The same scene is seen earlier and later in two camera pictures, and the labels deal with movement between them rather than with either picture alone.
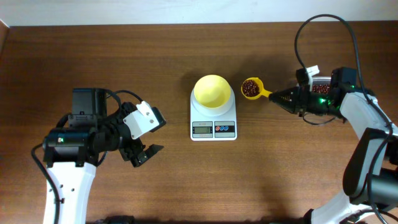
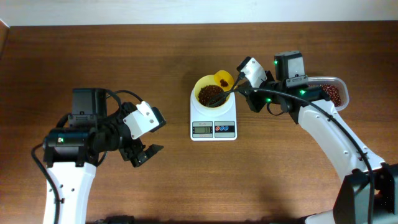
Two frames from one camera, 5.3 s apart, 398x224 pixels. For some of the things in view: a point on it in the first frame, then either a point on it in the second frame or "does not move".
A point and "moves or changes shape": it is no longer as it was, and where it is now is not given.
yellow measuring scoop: (252, 88) moves or changes shape
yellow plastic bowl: (212, 91) does not move
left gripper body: (127, 148) does not move
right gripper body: (314, 102) -> (259, 99)
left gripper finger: (144, 155) does not move
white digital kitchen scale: (218, 124) does not move
